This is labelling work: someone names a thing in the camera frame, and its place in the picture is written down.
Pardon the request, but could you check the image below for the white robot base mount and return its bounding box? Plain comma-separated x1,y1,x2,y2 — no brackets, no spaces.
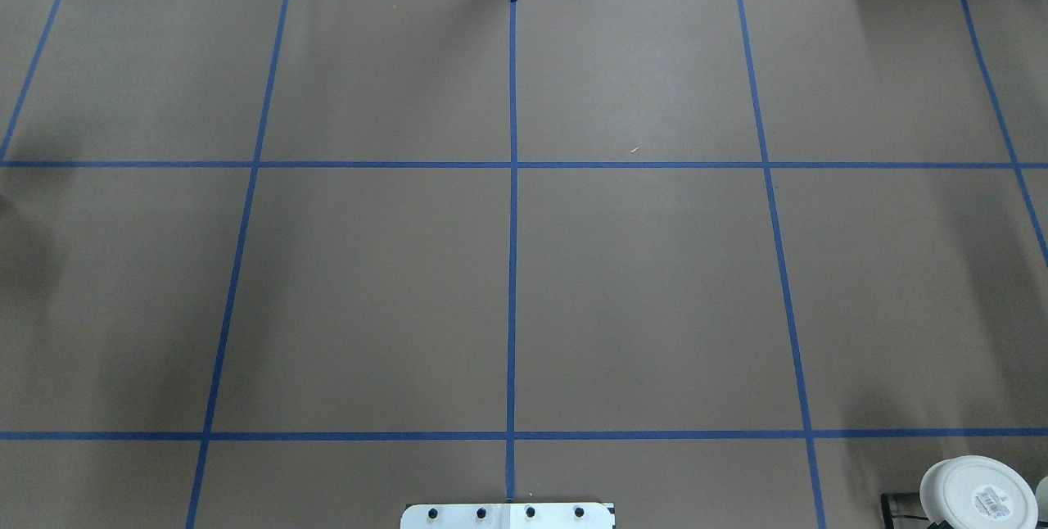
400,502,617,528

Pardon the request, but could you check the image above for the black wire cup rack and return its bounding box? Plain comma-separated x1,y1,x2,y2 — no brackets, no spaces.
879,492,951,529

